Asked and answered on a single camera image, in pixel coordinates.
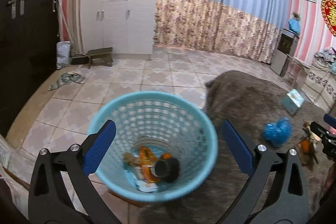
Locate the pile of clothes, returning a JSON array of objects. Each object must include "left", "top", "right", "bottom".
[{"left": 313, "top": 47, "right": 335, "bottom": 75}]

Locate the teal cardboard box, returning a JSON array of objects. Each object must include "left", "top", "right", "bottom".
[{"left": 281, "top": 89, "right": 305, "bottom": 116}]

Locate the orange fruit on tray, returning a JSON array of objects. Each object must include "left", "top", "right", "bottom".
[{"left": 299, "top": 138, "right": 314, "bottom": 155}]

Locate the blue covered plant pot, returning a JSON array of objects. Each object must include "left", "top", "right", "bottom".
[{"left": 288, "top": 12, "right": 301, "bottom": 35}]

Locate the white plastic bag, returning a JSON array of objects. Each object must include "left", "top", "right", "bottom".
[{"left": 56, "top": 41, "right": 71, "bottom": 69}]

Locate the brown tray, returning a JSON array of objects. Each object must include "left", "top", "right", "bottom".
[{"left": 295, "top": 143, "right": 317, "bottom": 166}]

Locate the green rag on floor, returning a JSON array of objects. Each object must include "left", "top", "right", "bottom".
[{"left": 48, "top": 72, "right": 86, "bottom": 91}]

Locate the dark door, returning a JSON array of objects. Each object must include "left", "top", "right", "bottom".
[{"left": 1, "top": 0, "right": 59, "bottom": 137}]

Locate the red heart wall decoration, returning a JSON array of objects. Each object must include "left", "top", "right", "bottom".
[{"left": 321, "top": 0, "right": 336, "bottom": 36}]

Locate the black cylinder cup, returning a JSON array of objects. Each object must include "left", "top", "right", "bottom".
[{"left": 151, "top": 157, "right": 180, "bottom": 183}]

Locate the orange snack bag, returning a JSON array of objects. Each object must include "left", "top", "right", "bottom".
[{"left": 138, "top": 146, "right": 172, "bottom": 183}]

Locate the white paper booklet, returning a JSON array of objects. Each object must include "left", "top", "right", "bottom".
[{"left": 133, "top": 172, "right": 158, "bottom": 193}]

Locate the light blue plastic basket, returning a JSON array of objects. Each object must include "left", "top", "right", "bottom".
[{"left": 87, "top": 91, "right": 218, "bottom": 203}]

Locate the beige cloth bag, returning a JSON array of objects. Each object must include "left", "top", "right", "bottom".
[{"left": 123, "top": 152, "right": 141, "bottom": 168}]

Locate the blue plastic bag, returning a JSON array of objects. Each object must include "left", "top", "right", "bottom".
[{"left": 263, "top": 118, "right": 292, "bottom": 147}]

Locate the folding metal table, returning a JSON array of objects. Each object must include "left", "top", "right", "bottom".
[{"left": 282, "top": 55, "right": 310, "bottom": 90}]

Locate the water dispenser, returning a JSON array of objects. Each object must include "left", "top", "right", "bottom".
[{"left": 270, "top": 28, "right": 299, "bottom": 77}]

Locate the small wooden stool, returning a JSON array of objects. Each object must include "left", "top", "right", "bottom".
[{"left": 86, "top": 47, "right": 113, "bottom": 69}]

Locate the white cabinet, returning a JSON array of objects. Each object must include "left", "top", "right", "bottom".
[{"left": 79, "top": 0, "right": 156, "bottom": 60}]

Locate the patterned covered chest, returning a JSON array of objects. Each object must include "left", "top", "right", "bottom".
[{"left": 302, "top": 57, "right": 335, "bottom": 113}]

